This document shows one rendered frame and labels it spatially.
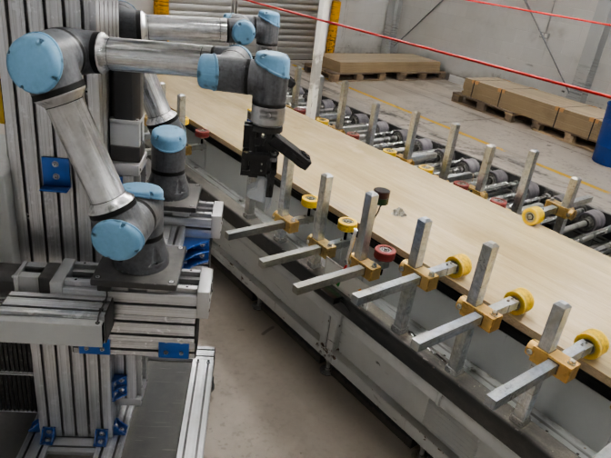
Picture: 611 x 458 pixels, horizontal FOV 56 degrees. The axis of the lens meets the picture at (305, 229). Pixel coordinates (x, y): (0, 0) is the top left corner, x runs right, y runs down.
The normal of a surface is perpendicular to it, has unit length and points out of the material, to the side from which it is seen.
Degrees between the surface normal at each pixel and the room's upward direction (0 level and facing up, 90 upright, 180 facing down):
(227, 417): 0
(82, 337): 90
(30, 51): 85
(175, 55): 70
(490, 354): 90
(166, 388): 0
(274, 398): 0
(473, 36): 90
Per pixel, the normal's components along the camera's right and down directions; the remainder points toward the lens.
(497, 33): -0.83, 0.15
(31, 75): -0.09, 0.31
